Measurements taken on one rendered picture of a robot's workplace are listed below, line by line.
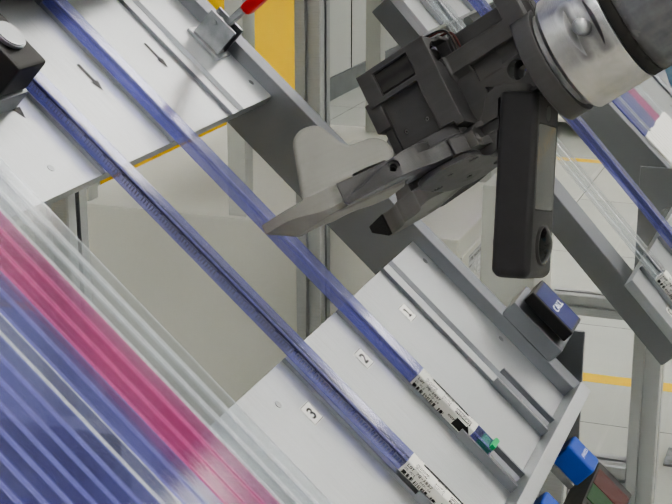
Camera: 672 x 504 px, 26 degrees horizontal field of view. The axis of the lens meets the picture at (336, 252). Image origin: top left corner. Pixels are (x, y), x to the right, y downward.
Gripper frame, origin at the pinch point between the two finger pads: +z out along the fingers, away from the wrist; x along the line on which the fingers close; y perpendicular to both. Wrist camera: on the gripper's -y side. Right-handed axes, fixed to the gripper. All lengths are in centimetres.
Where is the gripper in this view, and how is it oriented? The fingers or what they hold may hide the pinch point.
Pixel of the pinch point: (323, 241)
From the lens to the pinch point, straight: 97.2
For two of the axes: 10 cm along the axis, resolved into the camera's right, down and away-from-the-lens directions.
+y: -4.1, -8.9, 2.1
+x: -4.8, 0.2, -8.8
